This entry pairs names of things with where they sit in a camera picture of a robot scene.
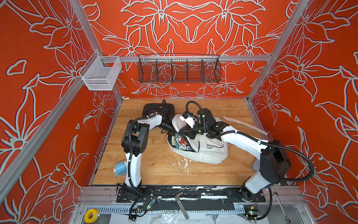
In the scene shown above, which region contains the blue mythology picture book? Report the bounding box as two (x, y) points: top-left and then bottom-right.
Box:
(172, 134), (195, 152)

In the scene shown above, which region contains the white backpack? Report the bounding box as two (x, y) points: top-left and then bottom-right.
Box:
(166, 113), (269, 165)

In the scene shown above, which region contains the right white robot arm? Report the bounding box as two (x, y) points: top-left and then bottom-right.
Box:
(179, 100), (315, 202)

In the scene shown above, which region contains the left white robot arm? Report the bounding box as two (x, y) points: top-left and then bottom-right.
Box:
(121, 100), (175, 199)

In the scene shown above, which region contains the blue mug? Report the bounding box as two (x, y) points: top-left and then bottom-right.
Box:
(113, 161), (127, 177)

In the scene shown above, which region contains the yellow tape roll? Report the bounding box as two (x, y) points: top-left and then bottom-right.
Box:
(84, 209), (100, 224)

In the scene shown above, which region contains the silver wrench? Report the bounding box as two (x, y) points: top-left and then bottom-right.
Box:
(274, 192), (291, 224)

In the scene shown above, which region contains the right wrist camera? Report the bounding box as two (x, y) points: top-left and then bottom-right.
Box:
(180, 111), (196, 128)

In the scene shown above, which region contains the black wire wall basket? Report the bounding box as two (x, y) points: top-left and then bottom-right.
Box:
(138, 53), (222, 84)

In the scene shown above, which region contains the white wire wall basket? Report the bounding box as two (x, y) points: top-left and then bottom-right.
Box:
(79, 51), (122, 91)

